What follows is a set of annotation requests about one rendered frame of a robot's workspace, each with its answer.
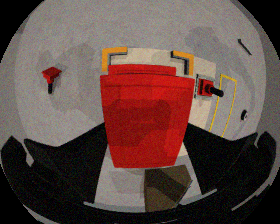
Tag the black toy wheel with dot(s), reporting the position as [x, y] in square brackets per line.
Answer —
[244, 114]

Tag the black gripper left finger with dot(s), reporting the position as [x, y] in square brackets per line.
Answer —
[77, 162]

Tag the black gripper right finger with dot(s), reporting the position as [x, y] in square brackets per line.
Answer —
[211, 155]

